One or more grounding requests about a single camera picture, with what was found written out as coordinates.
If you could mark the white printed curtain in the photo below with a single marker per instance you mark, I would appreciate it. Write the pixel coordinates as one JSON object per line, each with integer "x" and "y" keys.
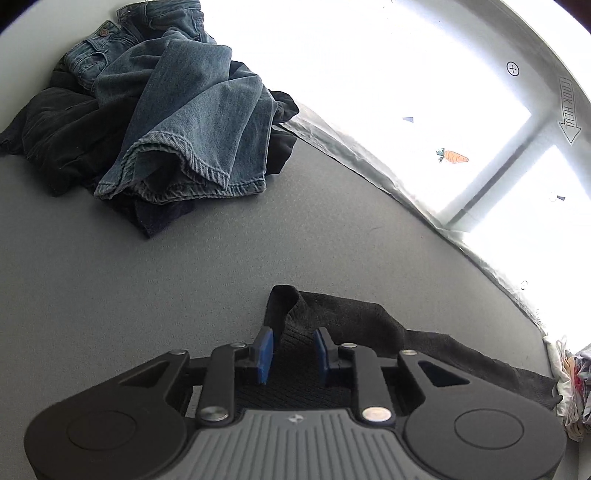
{"x": 415, "y": 69}

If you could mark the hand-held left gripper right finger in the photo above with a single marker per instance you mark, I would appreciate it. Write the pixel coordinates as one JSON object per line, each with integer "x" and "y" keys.
{"x": 323, "y": 355}

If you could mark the black knit sweater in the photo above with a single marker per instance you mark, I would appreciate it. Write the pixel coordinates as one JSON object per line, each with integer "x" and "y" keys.
{"x": 369, "y": 323}

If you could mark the blue denim jeans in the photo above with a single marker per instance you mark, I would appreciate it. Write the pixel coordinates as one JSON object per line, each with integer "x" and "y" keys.
{"x": 194, "y": 92}

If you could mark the pile of white clothes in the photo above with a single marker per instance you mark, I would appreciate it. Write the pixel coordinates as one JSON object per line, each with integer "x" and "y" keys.
{"x": 572, "y": 406}

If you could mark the black garment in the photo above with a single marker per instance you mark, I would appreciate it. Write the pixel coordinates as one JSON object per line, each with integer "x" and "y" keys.
{"x": 55, "y": 129}

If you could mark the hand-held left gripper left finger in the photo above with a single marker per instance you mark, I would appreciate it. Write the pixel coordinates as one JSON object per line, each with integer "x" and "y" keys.
{"x": 264, "y": 355}

